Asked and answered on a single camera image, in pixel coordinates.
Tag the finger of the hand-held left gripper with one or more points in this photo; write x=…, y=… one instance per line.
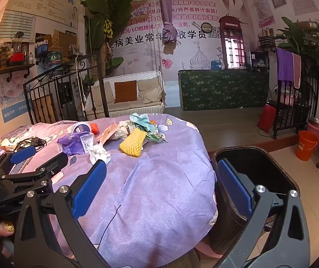
x=22, y=154
x=49, y=165

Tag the black trash bin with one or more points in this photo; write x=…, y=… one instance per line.
x=259, y=167

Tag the yellow foam fruit net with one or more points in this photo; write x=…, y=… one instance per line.
x=133, y=143

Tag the white crumpled plastic bag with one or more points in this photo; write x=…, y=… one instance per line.
x=124, y=129

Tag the banana plant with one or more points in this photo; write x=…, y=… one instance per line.
x=109, y=8

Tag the black metal fence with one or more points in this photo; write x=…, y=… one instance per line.
x=53, y=75

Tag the black framed picture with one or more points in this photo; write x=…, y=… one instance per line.
x=259, y=60

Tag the white yellow packet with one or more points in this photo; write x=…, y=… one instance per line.
x=7, y=144

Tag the black metal rack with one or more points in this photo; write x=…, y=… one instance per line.
x=310, y=97

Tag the pink basin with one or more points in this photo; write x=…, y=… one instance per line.
x=317, y=132

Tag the metal basin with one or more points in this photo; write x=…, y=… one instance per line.
x=315, y=120

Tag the teal crumpled paper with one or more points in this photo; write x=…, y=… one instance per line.
x=142, y=122

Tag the orange bucket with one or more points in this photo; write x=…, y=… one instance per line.
x=306, y=146

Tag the purple plastic bag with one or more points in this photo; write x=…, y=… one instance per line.
x=68, y=143

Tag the orange red ribbed wrapper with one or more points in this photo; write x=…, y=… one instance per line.
x=94, y=128

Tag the purple floral bedsheet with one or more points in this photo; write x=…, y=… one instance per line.
x=153, y=189

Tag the large printed wall poster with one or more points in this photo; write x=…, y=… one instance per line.
x=193, y=14

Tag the person's left hand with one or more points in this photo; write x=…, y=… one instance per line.
x=0, y=233

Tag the purple towel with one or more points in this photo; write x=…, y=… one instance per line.
x=285, y=64

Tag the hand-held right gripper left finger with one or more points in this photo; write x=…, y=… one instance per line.
x=89, y=185

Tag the clear plastic packet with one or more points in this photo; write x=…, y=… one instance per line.
x=86, y=143

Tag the brown cushion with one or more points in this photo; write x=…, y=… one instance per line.
x=126, y=92

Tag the white wicker swing sofa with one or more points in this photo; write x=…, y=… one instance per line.
x=137, y=111

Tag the wooden wall shelf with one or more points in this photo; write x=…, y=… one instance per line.
x=11, y=68

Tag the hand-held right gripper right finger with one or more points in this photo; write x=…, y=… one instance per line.
x=234, y=187

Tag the green potted plant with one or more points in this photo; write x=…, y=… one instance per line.
x=301, y=39

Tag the beige cushion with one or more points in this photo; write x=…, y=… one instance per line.
x=102, y=93
x=149, y=90

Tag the green floral covered counter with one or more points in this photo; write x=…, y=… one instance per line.
x=223, y=89

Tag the pink towel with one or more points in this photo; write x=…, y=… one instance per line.
x=297, y=69

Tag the red telephone booth cabinet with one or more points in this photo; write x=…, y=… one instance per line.
x=230, y=28

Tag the purple hanging cloth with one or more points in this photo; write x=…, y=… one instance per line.
x=168, y=33

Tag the green round tin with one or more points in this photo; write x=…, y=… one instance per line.
x=54, y=60

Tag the red bag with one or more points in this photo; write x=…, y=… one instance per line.
x=266, y=117

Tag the white round tub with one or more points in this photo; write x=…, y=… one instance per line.
x=80, y=127

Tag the white crumpled tissue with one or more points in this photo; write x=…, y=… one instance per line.
x=99, y=152

